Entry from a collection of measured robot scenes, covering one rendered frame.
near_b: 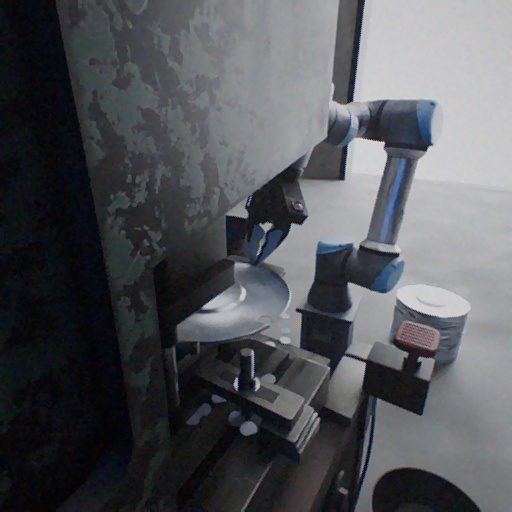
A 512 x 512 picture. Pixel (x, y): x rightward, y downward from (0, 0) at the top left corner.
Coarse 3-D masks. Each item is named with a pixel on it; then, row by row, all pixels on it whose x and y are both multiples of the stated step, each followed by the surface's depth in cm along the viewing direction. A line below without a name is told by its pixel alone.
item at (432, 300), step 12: (408, 288) 180; (420, 288) 180; (432, 288) 180; (444, 288) 180; (408, 300) 169; (420, 300) 169; (432, 300) 168; (444, 300) 169; (456, 300) 170; (420, 312) 160; (432, 312) 161; (444, 312) 161; (456, 312) 161
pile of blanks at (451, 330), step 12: (396, 300) 174; (396, 312) 174; (408, 312) 166; (468, 312) 161; (396, 324) 175; (420, 324) 162; (432, 324) 160; (444, 324) 159; (456, 324) 160; (444, 336) 161; (456, 336) 163; (444, 348) 163; (456, 348) 166; (444, 360) 167
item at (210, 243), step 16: (224, 224) 53; (192, 240) 47; (208, 240) 50; (224, 240) 53; (176, 256) 45; (192, 256) 48; (208, 256) 51; (224, 256) 54; (160, 272) 44; (176, 272) 46; (192, 272) 49; (160, 288) 45
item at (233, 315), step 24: (240, 264) 78; (240, 288) 67; (264, 288) 68; (288, 288) 67; (216, 312) 61; (240, 312) 61; (264, 312) 61; (192, 336) 55; (216, 336) 55; (240, 336) 54
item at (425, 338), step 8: (400, 328) 61; (408, 328) 61; (416, 328) 61; (424, 328) 61; (432, 328) 61; (400, 336) 59; (408, 336) 59; (416, 336) 59; (424, 336) 59; (432, 336) 59; (400, 344) 58; (408, 344) 57; (416, 344) 57; (424, 344) 57; (432, 344) 57; (408, 352) 58; (416, 352) 57; (424, 352) 56; (432, 352) 56; (416, 360) 61
